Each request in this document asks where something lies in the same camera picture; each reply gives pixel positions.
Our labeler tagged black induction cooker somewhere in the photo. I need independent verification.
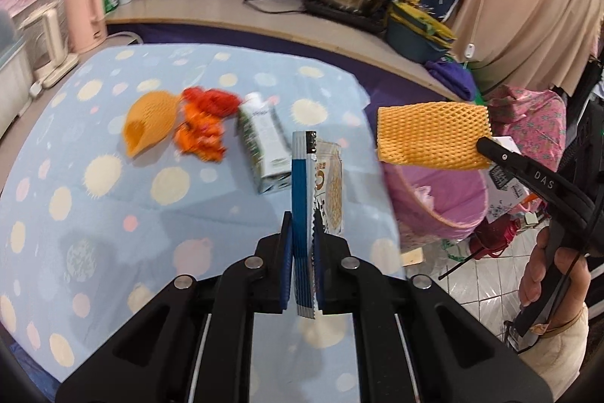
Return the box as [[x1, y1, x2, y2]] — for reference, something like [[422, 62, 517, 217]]
[[304, 0, 388, 33]]

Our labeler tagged bin with purple liner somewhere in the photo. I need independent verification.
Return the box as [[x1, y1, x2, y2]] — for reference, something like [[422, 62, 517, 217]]
[[382, 162, 489, 241]]

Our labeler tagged pink pineapple print cloth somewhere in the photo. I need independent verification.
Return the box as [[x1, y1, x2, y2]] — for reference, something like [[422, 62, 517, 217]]
[[486, 84, 567, 177]]

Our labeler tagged blue dotted table cover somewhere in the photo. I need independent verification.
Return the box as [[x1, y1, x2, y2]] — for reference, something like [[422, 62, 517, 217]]
[[0, 44, 407, 385]]

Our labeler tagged dark blue basin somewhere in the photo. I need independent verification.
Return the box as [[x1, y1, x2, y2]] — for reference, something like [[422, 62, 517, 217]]
[[386, 13, 454, 64]]

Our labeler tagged blue white snack packet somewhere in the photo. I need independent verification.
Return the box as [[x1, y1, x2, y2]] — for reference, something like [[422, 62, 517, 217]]
[[290, 130, 345, 319]]

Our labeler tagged white cardboard carry box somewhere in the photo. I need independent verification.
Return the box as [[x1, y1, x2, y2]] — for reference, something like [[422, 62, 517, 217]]
[[486, 136, 534, 215]]

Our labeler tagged person's right forearm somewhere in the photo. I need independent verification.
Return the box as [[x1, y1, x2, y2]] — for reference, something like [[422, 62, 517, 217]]
[[516, 304, 592, 385]]

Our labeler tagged red thermos flask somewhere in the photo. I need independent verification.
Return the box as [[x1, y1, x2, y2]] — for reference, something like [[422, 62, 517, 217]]
[[474, 214, 517, 259]]

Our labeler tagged white electric kettle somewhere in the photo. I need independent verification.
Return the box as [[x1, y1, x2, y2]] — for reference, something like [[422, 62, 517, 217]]
[[21, 4, 79, 76]]

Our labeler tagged white plastic container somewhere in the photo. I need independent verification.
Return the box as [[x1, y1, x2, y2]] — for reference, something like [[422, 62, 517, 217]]
[[0, 11, 34, 134]]

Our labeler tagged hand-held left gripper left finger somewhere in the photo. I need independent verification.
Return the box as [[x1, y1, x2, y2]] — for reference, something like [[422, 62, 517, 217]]
[[55, 211, 297, 403]]

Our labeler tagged purple towel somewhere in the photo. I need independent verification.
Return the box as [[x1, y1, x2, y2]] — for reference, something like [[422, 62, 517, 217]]
[[425, 58, 479, 102]]

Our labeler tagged pink electric kettle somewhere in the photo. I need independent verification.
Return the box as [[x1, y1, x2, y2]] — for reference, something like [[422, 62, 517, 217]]
[[63, 0, 107, 53]]

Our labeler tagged wooden counter board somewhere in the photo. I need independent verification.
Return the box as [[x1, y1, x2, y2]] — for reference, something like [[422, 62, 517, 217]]
[[106, 0, 454, 102]]

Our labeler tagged orange foam fruit net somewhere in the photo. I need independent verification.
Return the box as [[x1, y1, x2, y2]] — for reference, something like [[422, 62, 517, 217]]
[[376, 101, 492, 170], [123, 90, 182, 158]]

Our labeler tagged white milk carton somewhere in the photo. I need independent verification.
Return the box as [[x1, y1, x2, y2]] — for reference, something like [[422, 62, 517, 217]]
[[236, 94, 293, 195]]

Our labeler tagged person's right hand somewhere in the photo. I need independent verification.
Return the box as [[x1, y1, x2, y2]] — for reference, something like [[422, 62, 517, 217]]
[[518, 224, 592, 329]]

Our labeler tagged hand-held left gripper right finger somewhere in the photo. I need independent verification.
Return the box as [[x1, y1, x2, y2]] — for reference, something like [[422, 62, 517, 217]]
[[310, 221, 553, 403]]

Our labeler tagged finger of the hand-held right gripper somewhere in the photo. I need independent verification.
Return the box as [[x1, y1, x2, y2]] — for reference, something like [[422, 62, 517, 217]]
[[476, 136, 595, 221]]

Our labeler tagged crumpled red wrapper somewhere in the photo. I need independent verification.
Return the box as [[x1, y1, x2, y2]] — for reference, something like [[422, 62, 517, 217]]
[[182, 88, 239, 118]]

